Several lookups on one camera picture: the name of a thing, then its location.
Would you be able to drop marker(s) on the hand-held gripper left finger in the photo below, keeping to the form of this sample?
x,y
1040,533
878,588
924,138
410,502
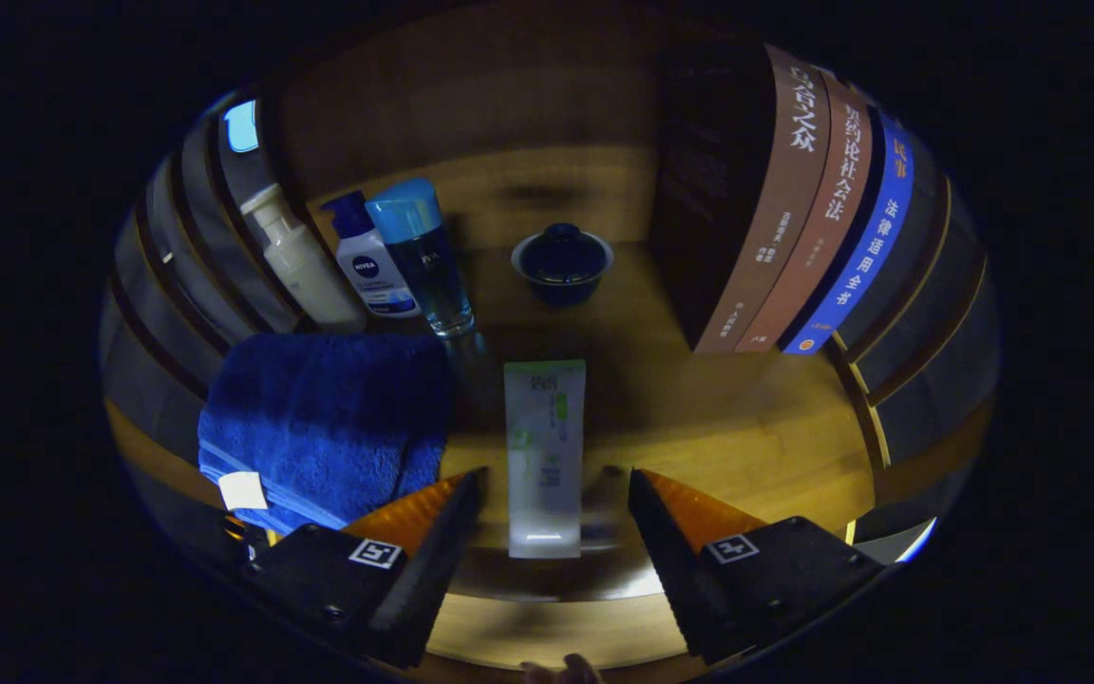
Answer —
x,y
433,579

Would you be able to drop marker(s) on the reddish brown book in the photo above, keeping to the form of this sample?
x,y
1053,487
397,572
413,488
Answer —
x,y
827,218

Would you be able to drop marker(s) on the wooden countertop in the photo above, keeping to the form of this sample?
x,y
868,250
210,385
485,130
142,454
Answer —
x,y
699,427

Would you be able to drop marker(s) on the white pump bottle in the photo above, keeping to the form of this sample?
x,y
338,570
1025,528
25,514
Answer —
x,y
305,271

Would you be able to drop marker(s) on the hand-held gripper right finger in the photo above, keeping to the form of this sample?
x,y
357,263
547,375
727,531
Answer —
x,y
675,579

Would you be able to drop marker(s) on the blue book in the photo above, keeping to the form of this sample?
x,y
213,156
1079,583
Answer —
x,y
865,256

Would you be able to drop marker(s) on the white bottle with blue cap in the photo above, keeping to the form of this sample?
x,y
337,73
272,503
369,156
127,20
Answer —
x,y
371,271

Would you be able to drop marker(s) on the clear blue bottle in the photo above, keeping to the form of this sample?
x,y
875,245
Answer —
x,y
428,266

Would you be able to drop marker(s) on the white and green tube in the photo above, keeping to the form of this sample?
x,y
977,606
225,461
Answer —
x,y
545,456

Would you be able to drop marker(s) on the wooden cabinet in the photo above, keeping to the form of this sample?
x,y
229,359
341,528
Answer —
x,y
509,114

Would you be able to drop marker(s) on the dark brown book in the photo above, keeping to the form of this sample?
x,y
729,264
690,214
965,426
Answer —
x,y
775,190

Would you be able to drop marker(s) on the blue folded towel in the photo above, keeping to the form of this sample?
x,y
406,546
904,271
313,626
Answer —
x,y
319,418

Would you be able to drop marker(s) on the dark blue lidded teacup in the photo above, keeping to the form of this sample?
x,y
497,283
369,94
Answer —
x,y
562,266

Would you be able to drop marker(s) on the wooden drawer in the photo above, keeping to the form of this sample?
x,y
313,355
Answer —
x,y
556,632

